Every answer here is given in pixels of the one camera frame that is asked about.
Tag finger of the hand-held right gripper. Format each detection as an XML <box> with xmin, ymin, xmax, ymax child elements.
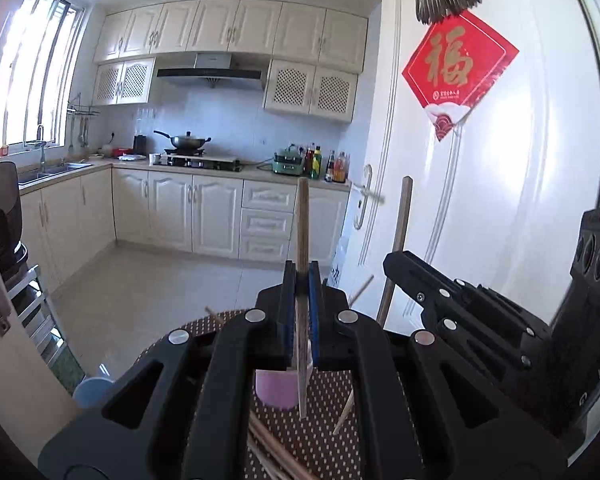
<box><xmin>454</xmin><ymin>279</ymin><xmax>552</xmax><ymax>337</ymax></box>
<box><xmin>383</xmin><ymin>251</ymin><xmax>552</xmax><ymax>370</ymax></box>

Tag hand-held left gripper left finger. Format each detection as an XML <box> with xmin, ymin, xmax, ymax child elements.
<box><xmin>37</xmin><ymin>260</ymin><xmax>298</xmax><ymax>480</ymax></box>

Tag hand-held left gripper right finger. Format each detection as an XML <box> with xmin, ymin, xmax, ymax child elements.
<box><xmin>309</xmin><ymin>261</ymin><xmax>567</xmax><ymax>480</ymax></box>

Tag pink cup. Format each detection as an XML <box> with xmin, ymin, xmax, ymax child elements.
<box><xmin>255</xmin><ymin>360</ymin><xmax>315</xmax><ymax>409</ymax></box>

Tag white plastic bag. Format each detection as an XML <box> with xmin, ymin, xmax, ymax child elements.
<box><xmin>331</xmin><ymin>234</ymin><xmax>352</xmax><ymax>287</ymax></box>

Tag brown polka dot tablecloth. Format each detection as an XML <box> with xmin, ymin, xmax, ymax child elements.
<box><xmin>132</xmin><ymin>307</ymin><xmax>421</xmax><ymax>480</ymax></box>

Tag white base cabinets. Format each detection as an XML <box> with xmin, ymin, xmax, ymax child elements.
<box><xmin>19</xmin><ymin>166</ymin><xmax>352</xmax><ymax>292</ymax></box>

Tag row of condiment bottles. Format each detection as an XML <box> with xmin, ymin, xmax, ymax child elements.
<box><xmin>302</xmin><ymin>142</ymin><xmax>351</xmax><ymax>184</ymax></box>

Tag green kitchen appliance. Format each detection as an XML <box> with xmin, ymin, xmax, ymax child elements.
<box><xmin>272</xmin><ymin>143</ymin><xmax>304</xmax><ymax>177</ymax></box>

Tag gas stove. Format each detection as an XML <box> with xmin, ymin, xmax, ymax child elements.
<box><xmin>162</xmin><ymin>149</ymin><xmax>244</xmax><ymax>174</ymax></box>

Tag blue plastic stool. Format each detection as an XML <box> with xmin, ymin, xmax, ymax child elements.
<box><xmin>72</xmin><ymin>376</ymin><xmax>117</xmax><ymax>411</ymax></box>

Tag black wok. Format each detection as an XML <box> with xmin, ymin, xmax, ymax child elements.
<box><xmin>153</xmin><ymin>130</ymin><xmax>212</xmax><ymax>151</ymax></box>

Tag white lattice cabinet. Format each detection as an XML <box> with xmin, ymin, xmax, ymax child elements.
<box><xmin>263</xmin><ymin>59</ymin><xmax>359</xmax><ymax>123</ymax></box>
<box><xmin>92</xmin><ymin>57</ymin><xmax>156</xmax><ymax>107</ymax></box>

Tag black blender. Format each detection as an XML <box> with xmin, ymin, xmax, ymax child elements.
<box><xmin>132</xmin><ymin>119</ymin><xmax>149</xmax><ymax>157</ymax></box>

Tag metal shelf rack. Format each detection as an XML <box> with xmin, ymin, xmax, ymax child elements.
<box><xmin>4</xmin><ymin>244</ymin><xmax>65</xmax><ymax>373</ymax></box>

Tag black range hood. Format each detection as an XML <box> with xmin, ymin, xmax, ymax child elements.
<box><xmin>156</xmin><ymin>52</ymin><xmax>264</xmax><ymax>90</ymax></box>

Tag beige wooden door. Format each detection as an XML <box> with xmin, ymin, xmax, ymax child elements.
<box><xmin>0</xmin><ymin>220</ymin><xmax>83</xmax><ymax>441</ymax></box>

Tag steel sink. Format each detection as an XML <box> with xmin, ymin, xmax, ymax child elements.
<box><xmin>17</xmin><ymin>160</ymin><xmax>94</xmax><ymax>184</ymax></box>

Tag steel faucet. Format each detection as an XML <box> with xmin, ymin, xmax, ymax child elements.
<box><xmin>34</xmin><ymin>124</ymin><xmax>49</xmax><ymax>174</ymax></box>

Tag black kitchen appliance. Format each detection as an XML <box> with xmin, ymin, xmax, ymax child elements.
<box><xmin>0</xmin><ymin>161</ymin><xmax>22</xmax><ymax>283</ymax></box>

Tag barred window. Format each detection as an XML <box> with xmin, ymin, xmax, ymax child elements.
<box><xmin>0</xmin><ymin>0</ymin><xmax>87</xmax><ymax>150</ymax></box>

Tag metal door handle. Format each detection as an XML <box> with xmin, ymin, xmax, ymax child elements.
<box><xmin>352</xmin><ymin>164</ymin><xmax>384</xmax><ymax>228</ymax></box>

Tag red diamond wall poster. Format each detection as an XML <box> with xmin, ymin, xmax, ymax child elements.
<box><xmin>401</xmin><ymin>10</ymin><xmax>520</xmax><ymax>142</ymax></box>

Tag wall utensil rack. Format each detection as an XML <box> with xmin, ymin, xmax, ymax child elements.
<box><xmin>66</xmin><ymin>92</ymin><xmax>101</xmax><ymax>149</ymax></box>

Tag white wall cabinets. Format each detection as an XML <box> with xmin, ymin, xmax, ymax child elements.
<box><xmin>94</xmin><ymin>0</ymin><xmax>369</xmax><ymax>74</ymax></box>

